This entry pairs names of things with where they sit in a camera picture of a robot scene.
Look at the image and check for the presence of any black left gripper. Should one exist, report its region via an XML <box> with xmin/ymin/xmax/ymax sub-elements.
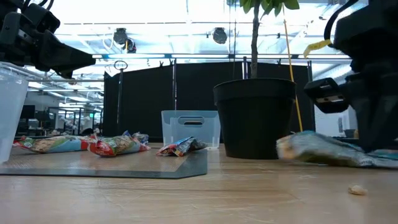
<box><xmin>0</xmin><ymin>12</ymin><xmax>96</xmax><ymax>79</ymax></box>

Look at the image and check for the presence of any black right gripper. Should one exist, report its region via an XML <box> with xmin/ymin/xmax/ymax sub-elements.
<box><xmin>333</xmin><ymin>21</ymin><xmax>398</xmax><ymax>153</ymax></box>

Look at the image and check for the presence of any large white snack bag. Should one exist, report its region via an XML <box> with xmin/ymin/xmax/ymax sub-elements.
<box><xmin>275</xmin><ymin>130</ymin><xmax>398</xmax><ymax>170</ymax></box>

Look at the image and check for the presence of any clear plastic bin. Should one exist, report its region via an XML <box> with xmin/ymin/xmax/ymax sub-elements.
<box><xmin>0</xmin><ymin>68</ymin><xmax>29</xmax><ymax>164</ymax></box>
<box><xmin>160</xmin><ymin>110</ymin><xmax>222</xmax><ymax>148</ymax></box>

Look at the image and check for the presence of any red green granola bar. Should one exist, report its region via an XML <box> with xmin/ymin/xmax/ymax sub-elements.
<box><xmin>88</xmin><ymin>134</ymin><xmax>152</xmax><ymax>157</ymax></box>
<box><xmin>12</xmin><ymin>134</ymin><xmax>97</xmax><ymax>154</ymax></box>

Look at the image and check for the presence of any black plant pot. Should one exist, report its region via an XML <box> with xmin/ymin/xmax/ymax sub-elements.
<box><xmin>213</xmin><ymin>77</ymin><xmax>297</xmax><ymax>161</ymax></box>

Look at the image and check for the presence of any green leafy plant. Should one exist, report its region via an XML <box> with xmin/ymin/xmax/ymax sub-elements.
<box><xmin>238</xmin><ymin>0</ymin><xmax>301</xmax><ymax>80</ymax></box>

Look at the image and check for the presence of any small granola crumb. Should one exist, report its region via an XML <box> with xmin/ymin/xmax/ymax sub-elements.
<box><xmin>347</xmin><ymin>184</ymin><xmax>368</xmax><ymax>196</ymax></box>

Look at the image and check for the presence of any light blue granola bar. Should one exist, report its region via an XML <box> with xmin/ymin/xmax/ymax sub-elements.
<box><xmin>155</xmin><ymin>136</ymin><xmax>208</xmax><ymax>157</ymax></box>

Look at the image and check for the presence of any black ceiling spotlight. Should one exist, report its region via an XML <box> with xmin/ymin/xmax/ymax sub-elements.
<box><xmin>112</xmin><ymin>27</ymin><xmax>137</xmax><ymax>54</ymax></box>
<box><xmin>212</xmin><ymin>27</ymin><xmax>228</xmax><ymax>45</ymax></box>

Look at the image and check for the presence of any black partition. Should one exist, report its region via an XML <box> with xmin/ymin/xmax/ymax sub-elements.
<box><xmin>103</xmin><ymin>60</ymin><xmax>315</xmax><ymax>144</ymax></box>

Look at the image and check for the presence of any long ceiling light strip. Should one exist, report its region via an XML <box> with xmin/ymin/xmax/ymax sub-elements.
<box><xmin>91</xmin><ymin>52</ymin><xmax>352</xmax><ymax>60</ymax></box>

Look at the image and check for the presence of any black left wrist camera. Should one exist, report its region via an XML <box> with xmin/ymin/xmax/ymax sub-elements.
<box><xmin>23</xmin><ymin>2</ymin><xmax>61</xmax><ymax>34</ymax></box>

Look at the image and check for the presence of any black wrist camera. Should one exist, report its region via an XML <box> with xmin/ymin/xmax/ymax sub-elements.
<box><xmin>303</xmin><ymin>77</ymin><xmax>351</xmax><ymax>114</ymax></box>
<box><xmin>23</xmin><ymin>2</ymin><xmax>61</xmax><ymax>34</ymax></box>

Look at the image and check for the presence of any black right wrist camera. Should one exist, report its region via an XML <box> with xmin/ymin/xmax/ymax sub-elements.
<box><xmin>303</xmin><ymin>77</ymin><xmax>351</xmax><ymax>114</ymax></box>

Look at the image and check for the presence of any metal ring pole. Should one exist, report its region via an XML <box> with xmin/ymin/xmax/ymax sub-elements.
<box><xmin>113</xmin><ymin>60</ymin><xmax>129</xmax><ymax>125</ymax></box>

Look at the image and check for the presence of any yellow cable tag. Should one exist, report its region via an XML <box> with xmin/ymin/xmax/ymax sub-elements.
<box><xmin>303</xmin><ymin>39</ymin><xmax>333</xmax><ymax>59</ymax></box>

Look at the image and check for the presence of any yellow cable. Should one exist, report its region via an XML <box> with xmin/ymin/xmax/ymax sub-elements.
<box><xmin>281</xmin><ymin>4</ymin><xmax>304</xmax><ymax>133</ymax></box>

